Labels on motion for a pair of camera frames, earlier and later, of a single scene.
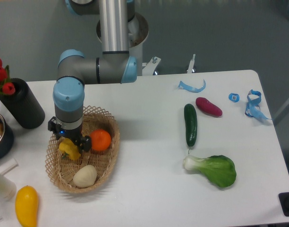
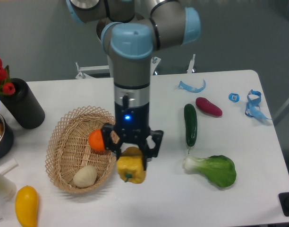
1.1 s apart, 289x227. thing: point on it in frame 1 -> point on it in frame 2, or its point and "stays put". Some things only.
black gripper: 82,142 -> 132,125
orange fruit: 100,139 stays put
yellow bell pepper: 68,145 -> 130,165
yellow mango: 27,204 stays put
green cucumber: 191,121 stays put
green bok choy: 219,170 stays put
